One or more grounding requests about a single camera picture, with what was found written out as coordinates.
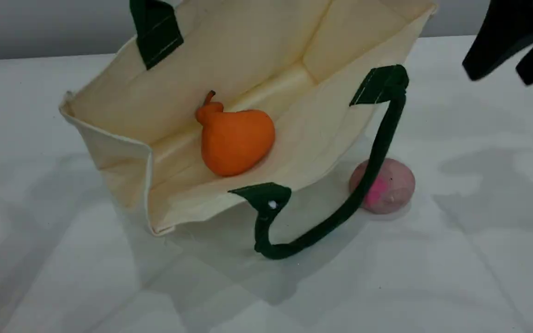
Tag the pink toy peach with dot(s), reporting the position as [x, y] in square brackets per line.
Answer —
[396, 185]

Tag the orange toy fruit with stem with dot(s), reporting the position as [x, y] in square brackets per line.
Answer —
[236, 141]

